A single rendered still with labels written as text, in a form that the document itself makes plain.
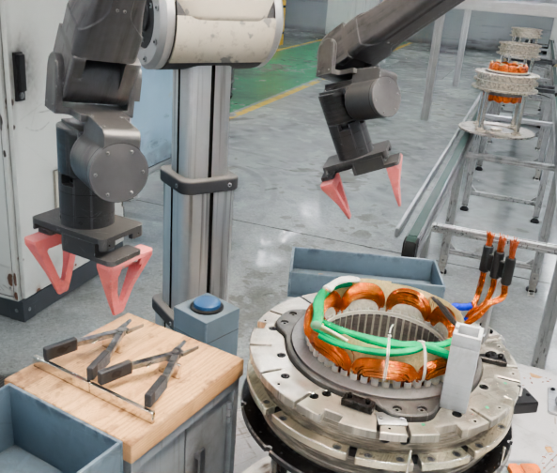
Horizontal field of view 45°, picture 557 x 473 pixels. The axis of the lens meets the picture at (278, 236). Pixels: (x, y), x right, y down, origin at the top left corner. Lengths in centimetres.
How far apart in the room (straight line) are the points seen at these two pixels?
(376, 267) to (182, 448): 52
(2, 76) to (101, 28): 218
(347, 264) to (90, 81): 64
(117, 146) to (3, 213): 236
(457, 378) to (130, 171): 39
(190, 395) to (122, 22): 40
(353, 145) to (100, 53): 48
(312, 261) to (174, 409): 50
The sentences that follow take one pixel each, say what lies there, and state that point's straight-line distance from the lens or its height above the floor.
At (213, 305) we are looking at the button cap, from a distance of 101.
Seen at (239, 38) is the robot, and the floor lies 141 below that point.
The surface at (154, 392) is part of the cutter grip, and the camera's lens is 73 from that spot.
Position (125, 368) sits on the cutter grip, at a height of 109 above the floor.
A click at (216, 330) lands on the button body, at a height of 101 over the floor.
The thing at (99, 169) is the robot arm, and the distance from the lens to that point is 63.
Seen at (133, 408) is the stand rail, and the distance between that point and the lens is 74.
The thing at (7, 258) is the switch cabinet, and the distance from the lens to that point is 305.
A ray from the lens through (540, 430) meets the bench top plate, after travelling 134.
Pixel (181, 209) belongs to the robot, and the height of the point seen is 112.
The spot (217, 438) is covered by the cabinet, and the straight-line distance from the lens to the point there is 88.
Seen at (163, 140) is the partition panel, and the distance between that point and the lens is 498.
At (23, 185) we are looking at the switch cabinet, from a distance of 294.
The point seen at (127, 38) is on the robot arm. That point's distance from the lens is 67.
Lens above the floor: 151
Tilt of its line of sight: 22 degrees down
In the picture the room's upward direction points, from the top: 4 degrees clockwise
